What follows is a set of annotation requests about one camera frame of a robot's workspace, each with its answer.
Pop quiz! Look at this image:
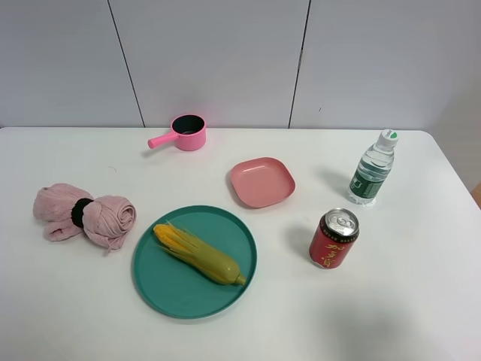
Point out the clear plastic water bottle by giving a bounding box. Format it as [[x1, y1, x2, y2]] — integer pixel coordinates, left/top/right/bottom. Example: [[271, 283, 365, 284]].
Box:
[[348, 129, 398, 205]]

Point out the pink square plate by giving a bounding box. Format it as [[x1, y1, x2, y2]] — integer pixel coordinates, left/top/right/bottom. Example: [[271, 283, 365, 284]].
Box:
[[229, 157, 296, 208]]

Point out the pink toy saucepan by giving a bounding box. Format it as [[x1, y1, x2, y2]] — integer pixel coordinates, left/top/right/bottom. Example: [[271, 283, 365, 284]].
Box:
[[147, 114, 206, 151]]

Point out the yellow toy corn cob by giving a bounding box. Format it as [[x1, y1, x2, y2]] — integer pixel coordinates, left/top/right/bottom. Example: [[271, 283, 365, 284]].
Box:
[[153, 223, 247, 286]]

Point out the red drink can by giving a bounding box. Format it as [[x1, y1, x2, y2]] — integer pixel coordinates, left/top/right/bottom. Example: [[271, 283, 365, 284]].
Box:
[[309, 208, 359, 269]]

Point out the teal round plate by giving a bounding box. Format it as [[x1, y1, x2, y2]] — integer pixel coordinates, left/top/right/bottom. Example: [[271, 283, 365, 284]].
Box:
[[132, 205, 257, 319]]

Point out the pink rolled towel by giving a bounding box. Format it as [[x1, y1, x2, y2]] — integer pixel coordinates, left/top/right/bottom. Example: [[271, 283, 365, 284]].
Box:
[[32, 184, 137, 251]]

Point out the black hair band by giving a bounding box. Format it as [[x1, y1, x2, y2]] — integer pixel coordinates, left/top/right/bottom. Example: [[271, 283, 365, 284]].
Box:
[[71, 198, 93, 229]]

